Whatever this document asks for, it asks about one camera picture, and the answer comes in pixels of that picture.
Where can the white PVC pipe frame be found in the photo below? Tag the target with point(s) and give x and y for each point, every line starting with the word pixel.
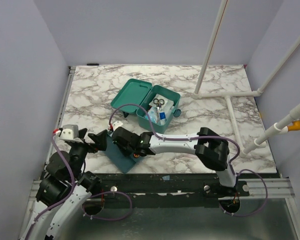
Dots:
pixel 274 72

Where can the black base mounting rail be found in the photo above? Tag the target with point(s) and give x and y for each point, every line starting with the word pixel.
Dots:
pixel 172 191

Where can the teal medicine kit box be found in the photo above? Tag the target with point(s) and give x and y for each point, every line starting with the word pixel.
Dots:
pixel 139 93

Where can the black handled bandage scissors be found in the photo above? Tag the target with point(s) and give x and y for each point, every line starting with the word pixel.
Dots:
pixel 158 102

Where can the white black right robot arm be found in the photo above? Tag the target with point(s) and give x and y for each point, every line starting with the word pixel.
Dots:
pixel 211 149

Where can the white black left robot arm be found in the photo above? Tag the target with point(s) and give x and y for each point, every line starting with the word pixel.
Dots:
pixel 66 186

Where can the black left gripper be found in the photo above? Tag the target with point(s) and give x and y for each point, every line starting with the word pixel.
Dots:
pixel 100 139

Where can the white gauze pad packet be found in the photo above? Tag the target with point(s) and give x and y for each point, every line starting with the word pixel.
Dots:
pixel 165 103

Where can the white blue bandage roll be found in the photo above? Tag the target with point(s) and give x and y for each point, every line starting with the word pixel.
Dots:
pixel 162 118

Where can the yellow pipe fitting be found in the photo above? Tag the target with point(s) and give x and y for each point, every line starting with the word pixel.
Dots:
pixel 295 126

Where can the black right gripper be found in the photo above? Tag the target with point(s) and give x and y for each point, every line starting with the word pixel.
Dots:
pixel 117 138

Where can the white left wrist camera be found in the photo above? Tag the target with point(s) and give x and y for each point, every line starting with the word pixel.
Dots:
pixel 68 133

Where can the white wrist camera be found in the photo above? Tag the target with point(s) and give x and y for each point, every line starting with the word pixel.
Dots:
pixel 68 133
pixel 113 126

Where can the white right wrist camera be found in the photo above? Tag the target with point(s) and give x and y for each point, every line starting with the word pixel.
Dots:
pixel 113 126

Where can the teal divided tray insert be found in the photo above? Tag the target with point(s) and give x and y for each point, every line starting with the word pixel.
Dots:
pixel 123 163

